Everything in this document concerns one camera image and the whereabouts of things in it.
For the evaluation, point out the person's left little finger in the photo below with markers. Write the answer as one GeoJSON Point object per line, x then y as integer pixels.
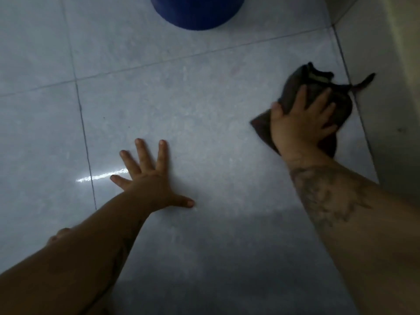
{"type": "Point", "coordinates": [119, 181]}

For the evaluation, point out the person's right forearm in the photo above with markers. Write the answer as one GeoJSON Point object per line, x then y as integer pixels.
{"type": "Point", "coordinates": [364, 226]}

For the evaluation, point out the person's left middle finger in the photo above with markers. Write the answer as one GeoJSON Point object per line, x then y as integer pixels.
{"type": "Point", "coordinates": [142, 155]}

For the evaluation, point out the dark brown cleaning cloth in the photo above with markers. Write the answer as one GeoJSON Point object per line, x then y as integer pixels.
{"type": "Point", "coordinates": [313, 91]}

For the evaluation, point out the person's left thumb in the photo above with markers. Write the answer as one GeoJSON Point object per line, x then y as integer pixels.
{"type": "Point", "coordinates": [182, 201]}

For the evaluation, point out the person's right thumb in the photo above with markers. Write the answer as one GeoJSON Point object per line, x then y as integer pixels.
{"type": "Point", "coordinates": [277, 111]}

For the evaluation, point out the person's right middle finger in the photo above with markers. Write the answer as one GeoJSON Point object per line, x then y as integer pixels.
{"type": "Point", "coordinates": [320, 100]}

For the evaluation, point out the person's left hand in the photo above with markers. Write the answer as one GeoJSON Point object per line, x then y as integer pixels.
{"type": "Point", "coordinates": [152, 187]}

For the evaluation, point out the person's right hand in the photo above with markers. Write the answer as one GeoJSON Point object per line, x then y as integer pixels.
{"type": "Point", "coordinates": [297, 126]}

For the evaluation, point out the blue plastic bucket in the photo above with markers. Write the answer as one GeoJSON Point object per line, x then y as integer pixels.
{"type": "Point", "coordinates": [197, 11]}

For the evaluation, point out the person's right little finger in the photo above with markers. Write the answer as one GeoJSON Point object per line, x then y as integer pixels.
{"type": "Point", "coordinates": [329, 129]}

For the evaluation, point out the person's left forearm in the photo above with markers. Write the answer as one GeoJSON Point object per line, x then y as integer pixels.
{"type": "Point", "coordinates": [75, 255]}

